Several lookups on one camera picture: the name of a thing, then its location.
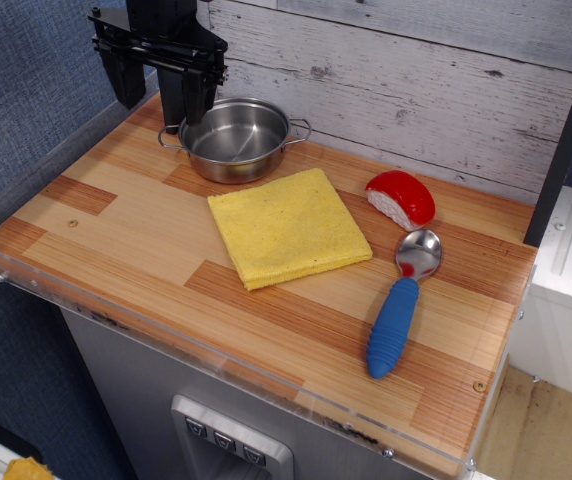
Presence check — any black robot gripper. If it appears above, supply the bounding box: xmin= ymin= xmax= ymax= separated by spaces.
xmin=88 ymin=1 xmax=228 ymax=126

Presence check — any yellow cloth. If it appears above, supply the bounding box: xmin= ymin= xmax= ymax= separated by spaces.
xmin=207 ymin=168 xmax=372 ymax=291

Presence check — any small stainless steel pot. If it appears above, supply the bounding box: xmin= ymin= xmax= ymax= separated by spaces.
xmin=158 ymin=97 xmax=312 ymax=185

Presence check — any red and white sushi toy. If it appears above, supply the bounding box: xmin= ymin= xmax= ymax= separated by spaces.
xmin=365 ymin=170 xmax=436 ymax=232

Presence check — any clear acrylic table guard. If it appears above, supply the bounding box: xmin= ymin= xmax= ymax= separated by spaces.
xmin=0 ymin=69 xmax=537 ymax=480

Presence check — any grey toy cabinet front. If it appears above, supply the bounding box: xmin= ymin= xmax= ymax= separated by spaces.
xmin=58 ymin=305 xmax=432 ymax=480

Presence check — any silver button panel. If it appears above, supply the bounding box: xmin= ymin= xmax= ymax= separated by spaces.
xmin=171 ymin=395 xmax=295 ymax=479

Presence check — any white toy sink unit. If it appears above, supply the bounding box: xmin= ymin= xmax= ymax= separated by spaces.
xmin=508 ymin=187 xmax=572 ymax=393

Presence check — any blue handled metal spoon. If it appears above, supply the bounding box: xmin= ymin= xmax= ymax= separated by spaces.
xmin=366 ymin=229 xmax=442 ymax=380

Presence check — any black vertical right post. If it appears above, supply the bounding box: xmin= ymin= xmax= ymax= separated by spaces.
xmin=522 ymin=0 xmax=572 ymax=247

